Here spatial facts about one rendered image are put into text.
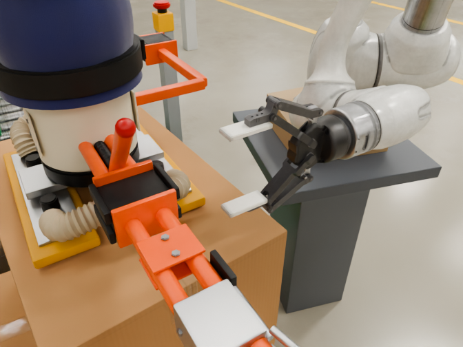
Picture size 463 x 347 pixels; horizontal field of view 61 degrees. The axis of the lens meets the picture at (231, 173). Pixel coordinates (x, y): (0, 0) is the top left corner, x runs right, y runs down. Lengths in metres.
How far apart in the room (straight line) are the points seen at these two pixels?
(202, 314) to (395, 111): 0.47
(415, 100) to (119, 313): 0.58
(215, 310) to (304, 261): 1.13
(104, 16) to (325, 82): 0.44
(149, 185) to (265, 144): 0.78
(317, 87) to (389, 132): 0.19
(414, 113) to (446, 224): 1.63
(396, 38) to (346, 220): 0.63
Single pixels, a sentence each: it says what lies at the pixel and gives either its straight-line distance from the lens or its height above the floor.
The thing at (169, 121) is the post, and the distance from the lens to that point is 1.90.
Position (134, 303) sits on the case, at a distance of 0.60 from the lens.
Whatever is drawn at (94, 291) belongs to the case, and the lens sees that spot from 0.62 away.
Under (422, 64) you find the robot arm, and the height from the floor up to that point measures 1.04.
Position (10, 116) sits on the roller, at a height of 0.54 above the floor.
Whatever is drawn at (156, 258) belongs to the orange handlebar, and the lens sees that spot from 0.44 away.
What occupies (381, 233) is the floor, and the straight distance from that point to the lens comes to 2.15.
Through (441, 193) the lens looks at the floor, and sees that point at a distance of 2.55.
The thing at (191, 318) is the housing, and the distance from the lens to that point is 0.39.
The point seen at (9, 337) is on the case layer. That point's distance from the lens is 1.15.
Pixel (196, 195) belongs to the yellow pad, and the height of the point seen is 0.97.
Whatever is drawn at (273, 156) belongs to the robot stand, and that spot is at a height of 0.75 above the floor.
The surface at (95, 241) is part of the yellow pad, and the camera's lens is 0.67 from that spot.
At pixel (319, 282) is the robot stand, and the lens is 1.65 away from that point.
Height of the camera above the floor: 1.41
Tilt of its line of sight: 36 degrees down
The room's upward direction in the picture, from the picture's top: straight up
